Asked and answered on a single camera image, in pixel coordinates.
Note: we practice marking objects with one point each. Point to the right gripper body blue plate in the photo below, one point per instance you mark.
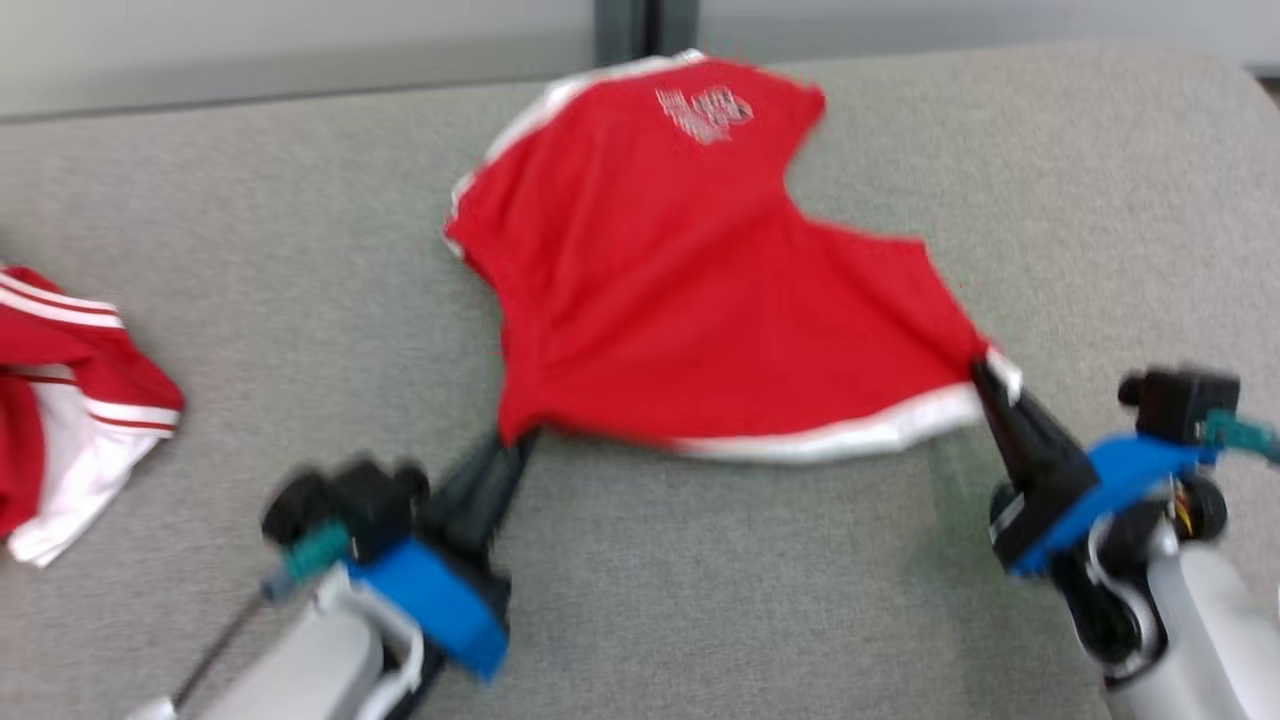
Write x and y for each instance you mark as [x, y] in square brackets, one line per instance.
[1090, 495]

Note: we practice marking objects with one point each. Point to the teal right camera connector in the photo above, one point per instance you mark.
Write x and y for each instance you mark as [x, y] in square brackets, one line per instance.
[1240, 435]

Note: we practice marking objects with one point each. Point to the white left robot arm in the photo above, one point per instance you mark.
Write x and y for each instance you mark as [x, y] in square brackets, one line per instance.
[300, 670]

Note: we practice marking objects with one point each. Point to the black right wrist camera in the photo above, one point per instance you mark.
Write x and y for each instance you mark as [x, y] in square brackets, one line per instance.
[1180, 405]

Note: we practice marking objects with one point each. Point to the teal camera connector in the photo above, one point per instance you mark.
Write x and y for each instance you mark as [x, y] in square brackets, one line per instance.
[1240, 435]
[315, 550]

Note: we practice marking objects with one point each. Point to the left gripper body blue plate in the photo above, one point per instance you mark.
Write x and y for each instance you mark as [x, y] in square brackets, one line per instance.
[445, 600]

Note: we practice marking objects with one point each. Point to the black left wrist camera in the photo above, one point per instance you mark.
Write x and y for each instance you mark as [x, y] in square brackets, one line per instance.
[350, 500]

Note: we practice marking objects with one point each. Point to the red jersey with white stripes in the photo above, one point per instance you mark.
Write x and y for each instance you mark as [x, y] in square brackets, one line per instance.
[70, 400]

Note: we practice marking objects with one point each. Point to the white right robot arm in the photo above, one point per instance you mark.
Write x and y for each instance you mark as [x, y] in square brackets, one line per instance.
[1200, 620]

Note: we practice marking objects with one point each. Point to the teal left camera connector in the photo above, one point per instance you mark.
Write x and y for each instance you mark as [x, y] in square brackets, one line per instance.
[315, 550]

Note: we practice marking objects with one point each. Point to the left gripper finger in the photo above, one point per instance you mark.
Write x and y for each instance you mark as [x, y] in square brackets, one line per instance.
[505, 490]
[468, 490]

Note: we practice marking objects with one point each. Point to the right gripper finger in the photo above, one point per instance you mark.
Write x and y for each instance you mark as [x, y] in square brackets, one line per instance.
[1005, 440]
[1045, 435]

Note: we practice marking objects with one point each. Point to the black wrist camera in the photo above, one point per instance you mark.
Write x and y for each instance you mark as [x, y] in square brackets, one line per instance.
[1180, 405]
[350, 500]

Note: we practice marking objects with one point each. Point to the grey double partition post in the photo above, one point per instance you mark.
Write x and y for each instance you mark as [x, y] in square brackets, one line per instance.
[645, 25]

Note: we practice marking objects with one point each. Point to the red shorts with logo print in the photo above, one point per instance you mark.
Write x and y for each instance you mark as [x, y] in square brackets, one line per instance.
[680, 300]

